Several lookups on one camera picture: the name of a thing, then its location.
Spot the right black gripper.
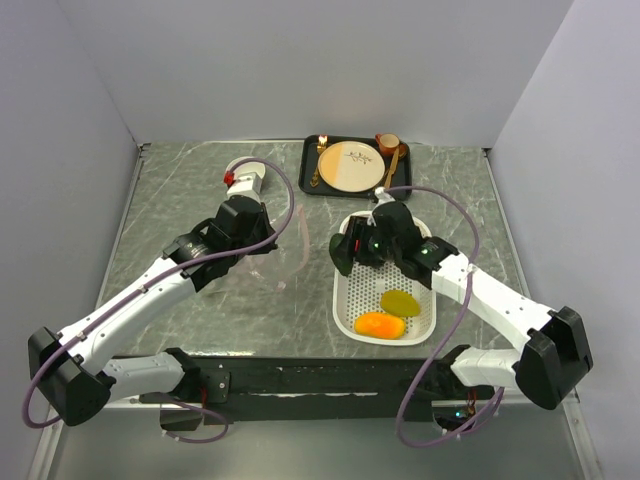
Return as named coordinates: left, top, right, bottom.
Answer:
left=331, top=216, right=400, bottom=267

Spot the green avocado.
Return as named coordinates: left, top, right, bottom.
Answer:
left=329, top=233, right=356, bottom=277

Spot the clear zip top bag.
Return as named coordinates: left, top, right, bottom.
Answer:
left=213, top=205, right=311, bottom=292

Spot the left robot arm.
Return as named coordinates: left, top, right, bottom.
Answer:
left=28, top=195, right=277, bottom=426

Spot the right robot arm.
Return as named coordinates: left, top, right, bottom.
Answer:
left=329, top=201, right=593, bottom=410

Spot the white and brown bowl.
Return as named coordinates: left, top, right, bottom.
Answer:
left=227, top=156, right=266, bottom=177

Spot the cream and peach plate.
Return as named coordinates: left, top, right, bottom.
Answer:
left=318, top=141, right=386, bottom=193

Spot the black serving tray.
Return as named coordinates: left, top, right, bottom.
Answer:
left=298, top=135, right=412, bottom=199

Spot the white plastic basket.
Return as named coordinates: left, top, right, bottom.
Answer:
left=332, top=210, right=439, bottom=347

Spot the gold knife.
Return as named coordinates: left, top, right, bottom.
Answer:
left=382, top=147, right=400, bottom=189

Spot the yellow-green mango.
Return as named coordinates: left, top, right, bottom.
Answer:
left=380, top=290, right=422, bottom=318

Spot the gold spoon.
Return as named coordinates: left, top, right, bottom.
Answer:
left=375, top=143, right=409, bottom=189

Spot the orange mango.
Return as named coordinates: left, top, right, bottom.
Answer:
left=354, top=312, right=406, bottom=340

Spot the small brown cup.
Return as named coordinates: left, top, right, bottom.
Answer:
left=375, top=133, right=401, bottom=156

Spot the gold fork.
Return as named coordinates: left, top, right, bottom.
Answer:
left=310, top=135, right=328, bottom=188

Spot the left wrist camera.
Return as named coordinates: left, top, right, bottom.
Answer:
left=223, top=171, right=264, bottom=203

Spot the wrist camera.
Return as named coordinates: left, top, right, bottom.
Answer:
left=367, top=186, right=395, bottom=226
left=223, top=171, right=264, bottom=203

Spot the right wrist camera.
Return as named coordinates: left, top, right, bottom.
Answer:
left=367, top=186, right=395, bottom=226

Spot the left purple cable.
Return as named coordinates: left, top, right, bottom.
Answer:
left=20, top=157, right=297, bottom=445

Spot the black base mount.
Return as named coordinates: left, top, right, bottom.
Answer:
left=138, top=349, right=481, bottom=434

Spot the aluminium rail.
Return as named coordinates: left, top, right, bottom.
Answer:
left=48, top=389, right=206, bottom=412

